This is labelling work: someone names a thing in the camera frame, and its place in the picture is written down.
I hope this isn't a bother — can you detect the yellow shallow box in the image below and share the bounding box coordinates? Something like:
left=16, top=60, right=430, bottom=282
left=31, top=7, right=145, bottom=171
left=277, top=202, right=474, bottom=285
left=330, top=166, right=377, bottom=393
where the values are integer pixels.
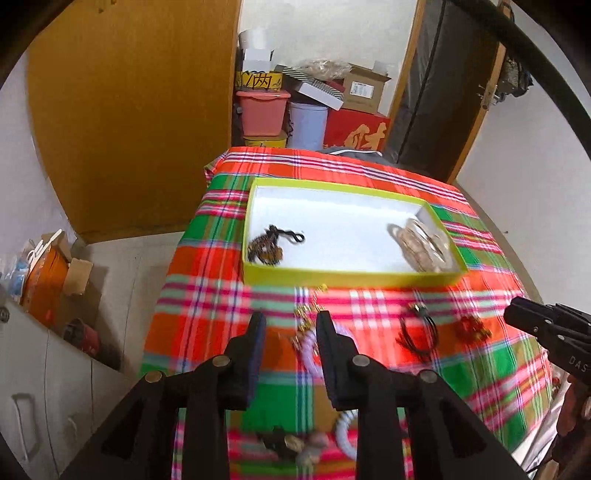
left=242, top=177, right=468, bottom=289

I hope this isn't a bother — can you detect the plaid red green tablecloth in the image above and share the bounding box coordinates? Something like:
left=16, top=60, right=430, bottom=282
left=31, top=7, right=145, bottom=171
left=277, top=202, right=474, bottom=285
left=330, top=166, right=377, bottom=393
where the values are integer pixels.
left=141, top=147, right=552, bottom=479

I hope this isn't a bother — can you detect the black hair tie with bead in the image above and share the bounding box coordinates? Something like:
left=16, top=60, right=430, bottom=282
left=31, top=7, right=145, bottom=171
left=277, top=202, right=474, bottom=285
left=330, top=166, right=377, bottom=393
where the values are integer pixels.
left=396, top=302, right=440, bottom=363

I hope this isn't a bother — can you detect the dark beaded bracelet with tassel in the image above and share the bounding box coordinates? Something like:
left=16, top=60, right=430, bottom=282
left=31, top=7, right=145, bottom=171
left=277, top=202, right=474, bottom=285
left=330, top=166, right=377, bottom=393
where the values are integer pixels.
left=246, top=224, right=307, bottom=267

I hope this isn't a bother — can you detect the lavender plastic bucket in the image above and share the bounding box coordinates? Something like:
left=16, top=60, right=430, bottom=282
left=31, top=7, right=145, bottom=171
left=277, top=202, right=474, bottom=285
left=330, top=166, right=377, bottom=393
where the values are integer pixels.
left=287, top=102, right=328, bottom=151

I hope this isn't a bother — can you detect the white striped flat box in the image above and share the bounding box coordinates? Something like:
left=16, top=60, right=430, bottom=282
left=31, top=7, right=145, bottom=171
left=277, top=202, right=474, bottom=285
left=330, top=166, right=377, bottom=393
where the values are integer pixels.
left=274, top=65, right=344, bottom=111

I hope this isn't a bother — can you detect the gold chain necklace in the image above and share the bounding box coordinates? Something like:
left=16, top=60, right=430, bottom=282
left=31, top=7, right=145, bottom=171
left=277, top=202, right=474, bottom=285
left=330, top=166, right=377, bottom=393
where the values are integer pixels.
left=292, top=283, right=329, bottom=324

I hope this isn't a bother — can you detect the blue white spiral hair tie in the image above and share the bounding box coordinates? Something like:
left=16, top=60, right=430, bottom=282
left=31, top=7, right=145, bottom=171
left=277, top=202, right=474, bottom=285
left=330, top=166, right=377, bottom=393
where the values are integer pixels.
left=334, top=409, right=361, bottom=462

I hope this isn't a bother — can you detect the dark door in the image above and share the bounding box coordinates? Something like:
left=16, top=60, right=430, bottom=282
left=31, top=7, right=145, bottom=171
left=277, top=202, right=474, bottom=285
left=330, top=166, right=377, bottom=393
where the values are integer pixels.
left=385, top=1, right=505, bottom=183

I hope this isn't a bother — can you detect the yellow tin lower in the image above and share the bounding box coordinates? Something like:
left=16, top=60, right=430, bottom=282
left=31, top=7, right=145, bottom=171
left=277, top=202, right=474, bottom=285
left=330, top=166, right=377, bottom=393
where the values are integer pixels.
left=243, top=131, right=287, bottom=148

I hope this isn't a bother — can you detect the red bead bracelet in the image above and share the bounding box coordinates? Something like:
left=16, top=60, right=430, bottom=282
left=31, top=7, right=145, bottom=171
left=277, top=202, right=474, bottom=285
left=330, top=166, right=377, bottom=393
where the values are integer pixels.
left=452, top=314, right=493, bottom=346

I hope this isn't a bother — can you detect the translucent large hair claw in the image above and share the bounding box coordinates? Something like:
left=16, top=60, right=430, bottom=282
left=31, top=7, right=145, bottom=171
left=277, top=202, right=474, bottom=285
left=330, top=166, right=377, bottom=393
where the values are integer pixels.
left=388, top=218, right=455, bottom=273

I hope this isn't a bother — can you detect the clear plastic bag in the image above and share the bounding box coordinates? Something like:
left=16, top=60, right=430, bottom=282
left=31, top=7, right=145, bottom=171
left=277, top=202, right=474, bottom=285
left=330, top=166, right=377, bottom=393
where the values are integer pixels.
left=300, top=59, right=352, bottom=82

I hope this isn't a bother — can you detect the brown cardboard box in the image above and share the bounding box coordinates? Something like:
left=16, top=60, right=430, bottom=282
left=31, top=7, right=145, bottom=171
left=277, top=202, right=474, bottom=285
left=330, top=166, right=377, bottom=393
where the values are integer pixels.
left=342, top=64, right=391, bottom=114

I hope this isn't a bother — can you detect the grey cabinet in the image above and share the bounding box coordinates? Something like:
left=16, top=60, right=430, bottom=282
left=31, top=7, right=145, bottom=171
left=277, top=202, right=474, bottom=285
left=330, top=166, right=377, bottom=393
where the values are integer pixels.
left=1, top=298, right=131, bottom=479

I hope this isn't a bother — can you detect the pink plastic bin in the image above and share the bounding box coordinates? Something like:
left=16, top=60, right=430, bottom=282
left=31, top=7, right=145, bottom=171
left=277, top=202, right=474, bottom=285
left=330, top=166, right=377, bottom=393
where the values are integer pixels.
left=236, top=90, right=290, bottom=137

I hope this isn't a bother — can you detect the wooden wardrobe door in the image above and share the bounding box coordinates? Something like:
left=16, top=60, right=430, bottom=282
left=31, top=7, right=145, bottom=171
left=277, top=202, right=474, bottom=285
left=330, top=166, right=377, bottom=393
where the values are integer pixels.
left=27, top=1, right=240, bottom=243

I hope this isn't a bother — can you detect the gold rhinestone bracelet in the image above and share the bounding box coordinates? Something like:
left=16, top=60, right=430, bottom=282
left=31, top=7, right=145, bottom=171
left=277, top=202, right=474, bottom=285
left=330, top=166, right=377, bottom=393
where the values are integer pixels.
left=289, top=317, right=320, bottom=356

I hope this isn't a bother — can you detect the yellow black printed tin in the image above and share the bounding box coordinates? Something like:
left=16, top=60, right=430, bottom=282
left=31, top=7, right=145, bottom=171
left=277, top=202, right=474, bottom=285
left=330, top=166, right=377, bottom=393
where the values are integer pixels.
left=235, top=71, right=283, bottom=91

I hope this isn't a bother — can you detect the orange container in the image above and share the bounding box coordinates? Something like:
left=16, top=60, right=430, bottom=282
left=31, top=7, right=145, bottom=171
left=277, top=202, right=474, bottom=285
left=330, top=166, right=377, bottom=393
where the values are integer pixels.
left=21, top=247, right=69, bottom=328

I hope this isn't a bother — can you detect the red gift box gold character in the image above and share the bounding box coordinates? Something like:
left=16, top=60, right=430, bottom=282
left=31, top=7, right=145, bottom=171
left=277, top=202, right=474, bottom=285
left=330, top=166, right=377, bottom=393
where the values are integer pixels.
left=324, top=108, right=391, bottom=151

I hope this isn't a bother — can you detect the purple spiral hair tie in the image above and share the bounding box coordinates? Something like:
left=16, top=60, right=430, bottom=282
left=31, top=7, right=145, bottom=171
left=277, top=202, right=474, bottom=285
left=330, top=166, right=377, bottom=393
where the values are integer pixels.
left=300, top=322, right=357, bottom=381

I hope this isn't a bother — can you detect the white small carton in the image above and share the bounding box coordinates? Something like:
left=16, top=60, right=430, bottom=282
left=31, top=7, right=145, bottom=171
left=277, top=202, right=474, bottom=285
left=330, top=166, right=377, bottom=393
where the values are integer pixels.
left=240, top=48, right=273, bottom=73

